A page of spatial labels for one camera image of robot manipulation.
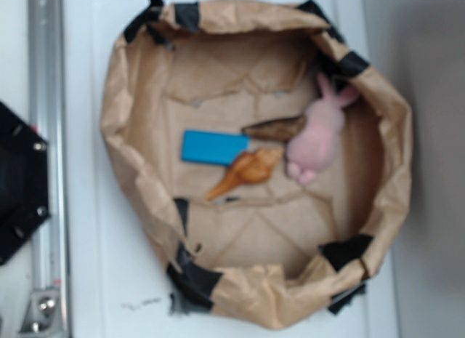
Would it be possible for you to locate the brown paper bag bin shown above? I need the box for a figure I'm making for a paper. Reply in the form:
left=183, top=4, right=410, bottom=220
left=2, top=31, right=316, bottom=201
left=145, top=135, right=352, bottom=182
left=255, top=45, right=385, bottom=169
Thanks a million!
left=100, top=0, right=413, bottom=329

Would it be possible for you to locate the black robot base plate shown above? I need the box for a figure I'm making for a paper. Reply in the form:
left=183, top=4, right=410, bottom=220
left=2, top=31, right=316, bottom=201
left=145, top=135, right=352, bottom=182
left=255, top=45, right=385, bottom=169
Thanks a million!
left=1, top=103, right=49, bottom=265

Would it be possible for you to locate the dark brown mussel shell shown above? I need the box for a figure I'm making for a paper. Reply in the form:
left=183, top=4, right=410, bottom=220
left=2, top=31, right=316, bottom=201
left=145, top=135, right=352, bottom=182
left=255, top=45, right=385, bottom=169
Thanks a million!
left=241, top=115, right=307, bottom=142

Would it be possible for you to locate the aluminium frame rail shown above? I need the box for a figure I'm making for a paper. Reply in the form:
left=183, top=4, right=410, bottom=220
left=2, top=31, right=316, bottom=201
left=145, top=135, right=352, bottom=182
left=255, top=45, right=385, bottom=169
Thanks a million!
left=28, top=0, right=68, bottom=291

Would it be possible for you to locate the blue rectangular block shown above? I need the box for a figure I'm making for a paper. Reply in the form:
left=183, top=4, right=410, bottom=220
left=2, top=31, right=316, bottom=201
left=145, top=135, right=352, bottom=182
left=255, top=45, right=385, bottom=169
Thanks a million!
left=180, top=129, right=250, bottom=166

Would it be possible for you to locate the metal corner bracket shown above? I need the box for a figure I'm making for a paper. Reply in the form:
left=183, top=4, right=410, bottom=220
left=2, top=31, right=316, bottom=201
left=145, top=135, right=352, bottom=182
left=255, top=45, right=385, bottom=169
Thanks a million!
left=17, top=289, right=67, bottom=338

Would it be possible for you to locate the pink plush bunny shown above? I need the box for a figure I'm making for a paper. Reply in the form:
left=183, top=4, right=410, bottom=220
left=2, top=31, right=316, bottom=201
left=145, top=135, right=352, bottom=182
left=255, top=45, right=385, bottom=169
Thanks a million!
left=286, top=72, right=360, bottom=185

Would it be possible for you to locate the orange conch shell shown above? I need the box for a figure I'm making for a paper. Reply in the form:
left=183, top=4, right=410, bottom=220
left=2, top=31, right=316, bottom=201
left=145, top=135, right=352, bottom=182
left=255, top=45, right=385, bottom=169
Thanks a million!
left=204, top=147, right=284, bottom=201

